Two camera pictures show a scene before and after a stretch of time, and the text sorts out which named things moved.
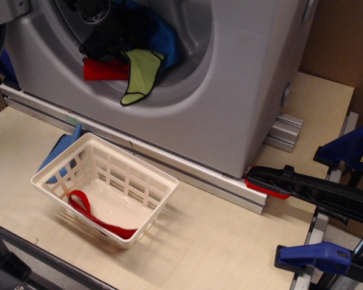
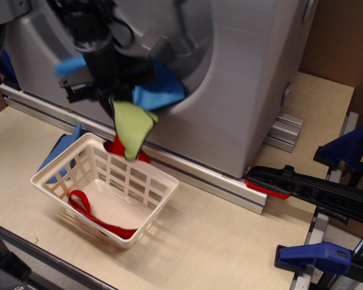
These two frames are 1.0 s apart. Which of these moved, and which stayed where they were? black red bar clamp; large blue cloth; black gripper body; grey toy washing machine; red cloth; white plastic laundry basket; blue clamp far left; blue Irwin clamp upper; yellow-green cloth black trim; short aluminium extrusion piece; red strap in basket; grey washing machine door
Moved: large blue cloth; black gripper body; red cloth; yellow-green cloth black trim
Stayed: grey washing machine door; blue Irwin clamp upper; white plastic laundry basket; grey toy washing machine; short aluminium extrusion piece; blue clamp far left; black red bar clamp; red strap in basket
